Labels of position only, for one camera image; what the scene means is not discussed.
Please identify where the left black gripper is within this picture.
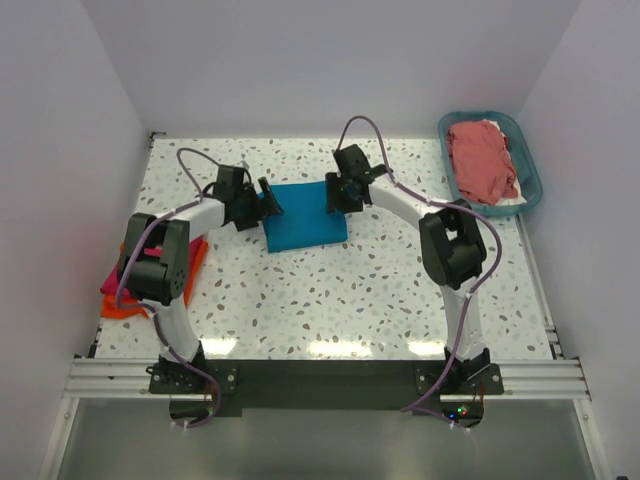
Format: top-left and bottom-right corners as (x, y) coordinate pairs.
(235, 178), (283, 232)

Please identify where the blue t shirt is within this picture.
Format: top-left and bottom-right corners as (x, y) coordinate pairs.
(263, 181), (348, 253)

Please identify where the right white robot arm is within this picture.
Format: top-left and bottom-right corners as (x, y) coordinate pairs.
(325, 145), (490, 393)

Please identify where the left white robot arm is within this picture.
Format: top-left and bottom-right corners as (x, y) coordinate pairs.
(116, 165), (284, 392)

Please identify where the salmon pink t shirt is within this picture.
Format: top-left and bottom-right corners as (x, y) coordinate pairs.
(446, 120), (504, 206)

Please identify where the white cloth in basket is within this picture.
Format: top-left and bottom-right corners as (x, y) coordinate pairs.
(485, 119), (527, 207)

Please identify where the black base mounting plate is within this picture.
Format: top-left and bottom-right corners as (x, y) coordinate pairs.
(146, 358), (505, 425)

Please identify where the folded orange t shirt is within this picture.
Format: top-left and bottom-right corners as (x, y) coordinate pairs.
(101, 242), (209, 320)

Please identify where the teal plastic basket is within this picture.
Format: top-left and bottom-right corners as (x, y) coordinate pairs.
(438, 110), (543, 217)

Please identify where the aluminium frame rail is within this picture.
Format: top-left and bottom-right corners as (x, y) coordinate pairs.
(63, 325), (590, 400)

